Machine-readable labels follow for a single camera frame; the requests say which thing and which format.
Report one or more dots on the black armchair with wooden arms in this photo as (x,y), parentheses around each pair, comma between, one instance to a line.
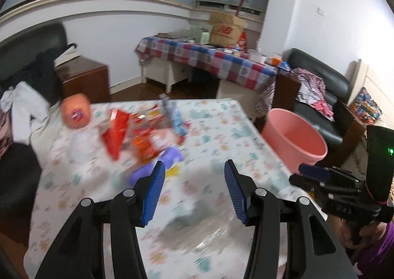
(311,65)

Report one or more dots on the floral tablecloth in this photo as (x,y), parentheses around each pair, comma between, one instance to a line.
(215,131)

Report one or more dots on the red bag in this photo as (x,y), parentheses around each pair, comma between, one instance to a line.
(243,41)

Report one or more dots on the blue white wrapper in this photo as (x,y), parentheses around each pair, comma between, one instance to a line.
(177,118)

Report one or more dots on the person's right hand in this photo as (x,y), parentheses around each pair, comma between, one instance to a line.
(349,236)

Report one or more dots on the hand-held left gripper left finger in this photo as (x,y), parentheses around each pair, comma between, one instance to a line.
(153,192)

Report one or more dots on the green box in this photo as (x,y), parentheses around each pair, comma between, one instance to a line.
(200,35)

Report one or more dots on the red white snack wrapper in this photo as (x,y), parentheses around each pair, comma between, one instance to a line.
(166,142)

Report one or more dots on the purple plastic wrapper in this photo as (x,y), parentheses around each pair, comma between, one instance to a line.
(170,155)

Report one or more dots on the clear plastic bag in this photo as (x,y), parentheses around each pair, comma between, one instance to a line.
(203,232)

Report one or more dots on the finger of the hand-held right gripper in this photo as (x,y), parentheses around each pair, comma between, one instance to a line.
(304,180)
(314,171)

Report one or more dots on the white wall switch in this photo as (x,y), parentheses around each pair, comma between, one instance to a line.
(321,11)

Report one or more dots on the wooden nightstand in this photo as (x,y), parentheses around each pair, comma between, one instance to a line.
(86,77)

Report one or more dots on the red paper packet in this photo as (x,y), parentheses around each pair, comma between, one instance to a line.
(117,131)

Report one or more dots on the orange round package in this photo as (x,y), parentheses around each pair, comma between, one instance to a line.
(75,111)

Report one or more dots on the blue plastic bag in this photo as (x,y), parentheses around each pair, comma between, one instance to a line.
(283,65)

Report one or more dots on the comic printed cushion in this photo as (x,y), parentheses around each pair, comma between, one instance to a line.
(366,106)

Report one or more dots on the pink plastic bucket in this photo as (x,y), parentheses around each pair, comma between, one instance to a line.
(286,131)

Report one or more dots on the checkered tablecloth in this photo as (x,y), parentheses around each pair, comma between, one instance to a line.
(197,55)

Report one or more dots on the cream bed headboard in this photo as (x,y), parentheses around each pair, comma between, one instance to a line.
(374,78)

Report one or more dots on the white plastic container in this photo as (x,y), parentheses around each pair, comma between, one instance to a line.
(257,56)

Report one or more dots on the pile of clothes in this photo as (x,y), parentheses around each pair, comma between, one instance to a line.
(314,91)

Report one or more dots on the white cloth bag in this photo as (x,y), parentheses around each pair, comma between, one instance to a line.
(66,55)

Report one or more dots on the dark garment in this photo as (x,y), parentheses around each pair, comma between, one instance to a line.
(46,72)

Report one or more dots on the black leather sofa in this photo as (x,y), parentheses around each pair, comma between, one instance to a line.
(37,38)

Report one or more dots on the brown paper bag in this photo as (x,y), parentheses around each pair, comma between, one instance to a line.
(226,31)

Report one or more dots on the white garment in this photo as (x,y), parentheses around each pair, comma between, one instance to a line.
(24,106)

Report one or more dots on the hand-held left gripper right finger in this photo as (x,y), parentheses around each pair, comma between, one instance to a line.
(235,195)

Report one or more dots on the patterned hanging cloth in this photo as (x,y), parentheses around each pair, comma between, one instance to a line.
(266,95)

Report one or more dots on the orange snack wrapper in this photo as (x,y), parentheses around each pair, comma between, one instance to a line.
(143,148)

